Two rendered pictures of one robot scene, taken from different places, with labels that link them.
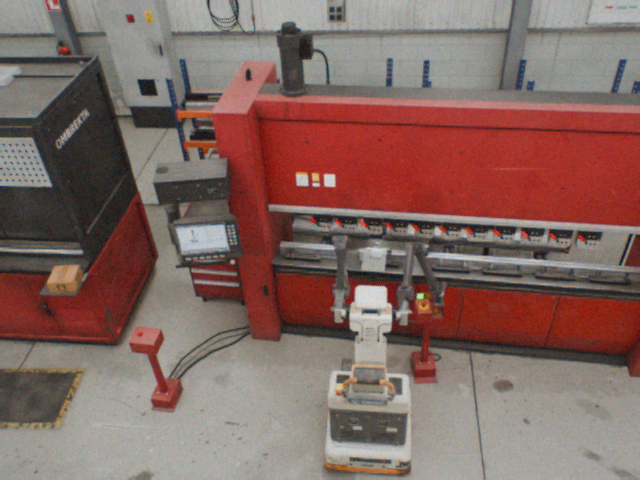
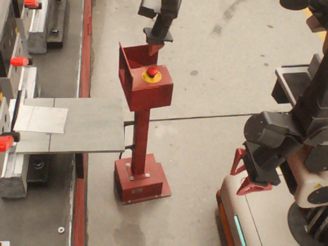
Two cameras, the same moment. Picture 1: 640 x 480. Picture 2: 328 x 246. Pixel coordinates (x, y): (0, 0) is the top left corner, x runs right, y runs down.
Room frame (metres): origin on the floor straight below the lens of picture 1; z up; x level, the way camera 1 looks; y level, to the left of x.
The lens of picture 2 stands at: (3.55, 0.33, 1.85)
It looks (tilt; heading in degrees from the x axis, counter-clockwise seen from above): 45 degrees down; 253
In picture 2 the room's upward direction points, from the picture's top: 3 degrees clockwise
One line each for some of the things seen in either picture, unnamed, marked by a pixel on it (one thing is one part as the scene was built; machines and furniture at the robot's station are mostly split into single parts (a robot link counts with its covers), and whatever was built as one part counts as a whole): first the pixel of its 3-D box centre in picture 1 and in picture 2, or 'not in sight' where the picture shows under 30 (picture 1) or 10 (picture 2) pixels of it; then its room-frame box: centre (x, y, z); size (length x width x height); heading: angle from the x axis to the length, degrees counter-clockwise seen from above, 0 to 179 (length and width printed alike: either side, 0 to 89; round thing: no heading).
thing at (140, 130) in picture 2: (426, 338); (140, 135); (3.16, -0.81, 0.39); 0.05 x 0.05 x 0.54; 89
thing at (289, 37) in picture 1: (302, 57); not in sight; (3.86, 0.05, 2.53); 0.33 x 0.25 x 0.47; 78
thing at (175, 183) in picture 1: (200, 218); not in sight; (3.47, 0.87, 1.53); 0.51 x 0.25 x 0.85; 92
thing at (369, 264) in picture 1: (374, 260); (72, 124); (3.48, -0.41, 1.00); 0.26 x 0.18 x 0.01; 168
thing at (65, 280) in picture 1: (61, 278); not in sight; (3.44, 2.05, 1.04); 0.30 x 0.26 x 0.12; 82
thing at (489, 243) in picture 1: (426, 234); not in sight; (3.84, -0.90, 0.93); 2.30 x 0.14 x 0.10; 78
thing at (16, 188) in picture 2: (382, 255); (20, 126); (3.62, -0.50, 0.92); 0.39 x 0.06 x 0.10; 78
